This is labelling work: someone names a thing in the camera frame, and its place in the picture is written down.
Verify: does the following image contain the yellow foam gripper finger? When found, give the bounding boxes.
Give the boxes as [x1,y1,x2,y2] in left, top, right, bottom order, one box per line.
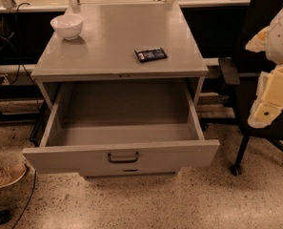
[248,65,283,129]

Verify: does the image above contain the grey top drawer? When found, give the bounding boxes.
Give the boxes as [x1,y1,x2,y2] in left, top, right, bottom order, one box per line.
[23,79,219,176]

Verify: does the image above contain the grey drawer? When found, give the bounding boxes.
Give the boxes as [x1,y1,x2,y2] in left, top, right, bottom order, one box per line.
[82,168,181,178]
[23,79,219,176]

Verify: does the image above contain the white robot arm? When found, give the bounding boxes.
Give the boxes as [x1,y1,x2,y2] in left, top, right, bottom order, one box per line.
[245,8,283,129]

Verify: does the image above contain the grey drawer cabinet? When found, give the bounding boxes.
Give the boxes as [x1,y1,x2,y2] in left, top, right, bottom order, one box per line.
[30,2,210,177]

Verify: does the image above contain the grey bottom drawer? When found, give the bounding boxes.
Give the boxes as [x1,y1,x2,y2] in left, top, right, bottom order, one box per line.
[82,168,181,178]

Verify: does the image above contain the black office chair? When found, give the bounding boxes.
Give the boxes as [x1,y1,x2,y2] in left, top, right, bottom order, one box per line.
[219,0,283,176]

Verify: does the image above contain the dark blue snack packet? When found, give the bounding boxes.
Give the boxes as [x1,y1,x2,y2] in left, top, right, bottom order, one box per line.
[134,48,168,63]

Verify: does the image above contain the white ceramic bowl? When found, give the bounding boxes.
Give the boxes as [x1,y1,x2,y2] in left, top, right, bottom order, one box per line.
[51,14,83,40]

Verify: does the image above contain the tan shoe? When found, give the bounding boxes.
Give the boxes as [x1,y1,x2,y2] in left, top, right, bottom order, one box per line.
[0,163,28,189]

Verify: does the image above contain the black floor object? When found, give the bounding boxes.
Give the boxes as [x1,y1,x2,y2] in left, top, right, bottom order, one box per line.
[0,210,11,225]

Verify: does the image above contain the black drawer handle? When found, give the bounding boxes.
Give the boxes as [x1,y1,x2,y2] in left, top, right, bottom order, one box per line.
[108,152,139,164]

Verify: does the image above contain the black floor cable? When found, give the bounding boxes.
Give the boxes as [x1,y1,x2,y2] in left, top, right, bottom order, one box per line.
[10,170,38,229]

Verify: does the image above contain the black hanging cable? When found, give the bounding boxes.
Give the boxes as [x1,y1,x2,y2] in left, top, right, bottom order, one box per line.
[0,2,42,113]

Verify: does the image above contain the white wall socket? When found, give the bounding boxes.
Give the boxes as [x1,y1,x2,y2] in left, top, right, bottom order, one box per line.
[0,74,10,85]

